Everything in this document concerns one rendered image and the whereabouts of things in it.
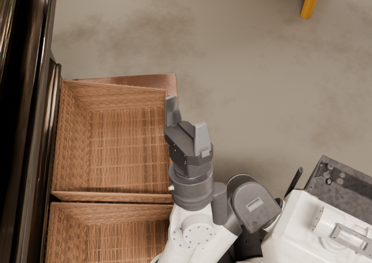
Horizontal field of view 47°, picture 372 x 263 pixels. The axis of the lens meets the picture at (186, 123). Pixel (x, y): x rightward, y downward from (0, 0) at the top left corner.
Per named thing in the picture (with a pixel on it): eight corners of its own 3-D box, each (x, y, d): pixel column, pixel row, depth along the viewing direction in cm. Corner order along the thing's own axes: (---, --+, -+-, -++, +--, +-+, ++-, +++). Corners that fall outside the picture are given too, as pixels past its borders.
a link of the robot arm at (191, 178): (191, 113, 85) (195, 159, 92) (148, 130, 82) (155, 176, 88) (227, 145, 76) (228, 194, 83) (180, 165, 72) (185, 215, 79)
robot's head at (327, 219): (316, 215, 99) (327, 200, 91) (359, 236, 96) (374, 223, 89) (306, 239, 96) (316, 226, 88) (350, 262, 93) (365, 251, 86)
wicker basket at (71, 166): (65, 219, 185) (47, 194, 162) (73, 111, 215) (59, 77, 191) (176, 211, 187) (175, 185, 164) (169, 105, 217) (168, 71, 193)
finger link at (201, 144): (207, 119, 72) (208, 148, 76) (190, 125, 71) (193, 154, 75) (212, 123, 71) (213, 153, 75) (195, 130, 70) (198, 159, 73)
